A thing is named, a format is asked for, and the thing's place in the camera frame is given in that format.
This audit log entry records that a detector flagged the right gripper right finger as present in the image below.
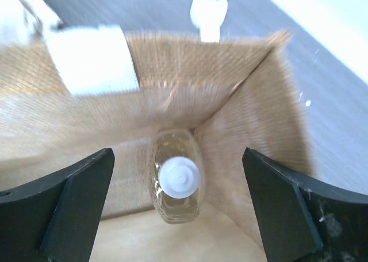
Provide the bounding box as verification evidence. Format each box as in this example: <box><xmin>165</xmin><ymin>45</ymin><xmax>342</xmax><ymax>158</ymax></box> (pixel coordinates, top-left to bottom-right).
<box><xmin>242</xmin><ymin>148</ymin><xmax>367</xmax><ymax>262</ymax></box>

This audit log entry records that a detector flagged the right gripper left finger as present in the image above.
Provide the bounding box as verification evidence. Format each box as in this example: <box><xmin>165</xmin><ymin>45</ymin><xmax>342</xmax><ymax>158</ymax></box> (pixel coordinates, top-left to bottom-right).
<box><xmin>1</xmin><ymin>148</ymin><xmax>115</xmax><ymax>262</ymax></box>

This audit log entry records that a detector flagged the clear bottle white cap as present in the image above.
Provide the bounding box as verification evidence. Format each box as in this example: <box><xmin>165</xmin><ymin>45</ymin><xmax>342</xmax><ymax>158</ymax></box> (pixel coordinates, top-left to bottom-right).
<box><xmin>147</xmin><ymin>128</ymin><xmax>205</xmax><ymax>224</ymax></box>

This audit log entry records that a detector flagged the brown canvas tote bag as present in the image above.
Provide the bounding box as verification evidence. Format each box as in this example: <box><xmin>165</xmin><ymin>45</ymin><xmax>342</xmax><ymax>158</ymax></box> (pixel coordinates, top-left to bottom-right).
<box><xmin>1</xmin><ymin>25</ymin><xmax>312</xmax><ymax>261</ymax></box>

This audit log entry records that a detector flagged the white metal clothes rack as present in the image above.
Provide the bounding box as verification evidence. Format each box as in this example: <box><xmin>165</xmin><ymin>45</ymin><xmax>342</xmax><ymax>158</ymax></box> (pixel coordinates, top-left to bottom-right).
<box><xmin>190</xmin><ymin>0</ymin><xmax>228</xmax><ymax>43</ymax></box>

